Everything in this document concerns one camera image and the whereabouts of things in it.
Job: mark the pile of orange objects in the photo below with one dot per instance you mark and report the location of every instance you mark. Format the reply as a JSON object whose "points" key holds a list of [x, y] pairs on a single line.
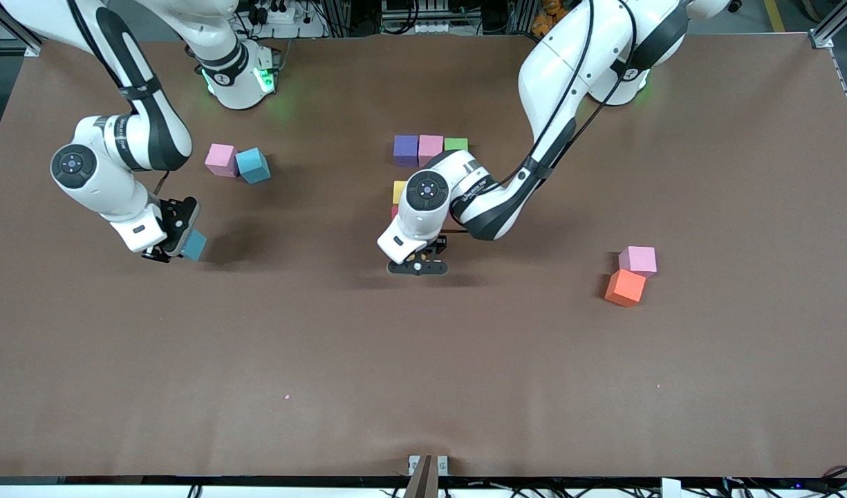
{"points": [[547, 21]]}

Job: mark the blue foam cube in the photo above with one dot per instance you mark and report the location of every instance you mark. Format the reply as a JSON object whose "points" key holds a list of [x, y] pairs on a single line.
{"points": [[195, 244], [253, 166]]}

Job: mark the white tag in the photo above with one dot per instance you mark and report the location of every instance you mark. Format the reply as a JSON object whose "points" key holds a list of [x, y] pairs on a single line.
{"points": [[671, 487]]}

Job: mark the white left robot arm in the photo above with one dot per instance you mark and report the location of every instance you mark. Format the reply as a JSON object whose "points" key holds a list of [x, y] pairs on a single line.
{"points": [[464, 194]]}

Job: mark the orange foam cube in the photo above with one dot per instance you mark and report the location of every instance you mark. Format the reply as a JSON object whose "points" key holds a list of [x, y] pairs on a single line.
{"points": [[625, 288]]}

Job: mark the silver metal bracket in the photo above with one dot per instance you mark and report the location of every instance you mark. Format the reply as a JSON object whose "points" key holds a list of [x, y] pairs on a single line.
{"points": [[413, 462]]}

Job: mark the purple foam cube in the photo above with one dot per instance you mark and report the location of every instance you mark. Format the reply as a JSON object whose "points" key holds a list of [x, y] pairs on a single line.
{"points": [[406, 150]]}

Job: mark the white electrical unit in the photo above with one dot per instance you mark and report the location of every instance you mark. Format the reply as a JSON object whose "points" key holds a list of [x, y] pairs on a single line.
{"points": [[430, 28]]}

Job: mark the green foam cube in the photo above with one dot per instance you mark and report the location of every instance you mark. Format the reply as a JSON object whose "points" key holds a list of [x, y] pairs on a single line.
{"points": [[455, 144]]}

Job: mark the pink foam cube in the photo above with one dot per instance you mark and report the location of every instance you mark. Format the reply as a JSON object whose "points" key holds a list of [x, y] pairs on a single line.
{"points": [[637, 260], [431, 147], [221, 160]]}

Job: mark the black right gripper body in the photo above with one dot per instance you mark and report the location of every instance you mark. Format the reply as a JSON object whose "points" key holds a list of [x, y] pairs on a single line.
{"points": [[169, 216]]}

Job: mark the white power strip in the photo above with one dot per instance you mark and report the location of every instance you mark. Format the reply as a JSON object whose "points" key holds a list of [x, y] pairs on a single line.
{"points": [[283, 15]]}

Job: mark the yellow foam cube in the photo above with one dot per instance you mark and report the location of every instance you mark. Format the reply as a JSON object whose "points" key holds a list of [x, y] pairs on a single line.
{"points": [[397, 190]]}

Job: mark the aluminium frame rail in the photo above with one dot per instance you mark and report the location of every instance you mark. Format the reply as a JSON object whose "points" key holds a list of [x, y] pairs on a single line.
{"points": [[22, 45], [838, 17]]}

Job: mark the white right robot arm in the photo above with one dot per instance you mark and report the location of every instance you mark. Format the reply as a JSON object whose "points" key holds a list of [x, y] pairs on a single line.
{"points": [[119, 145]]}

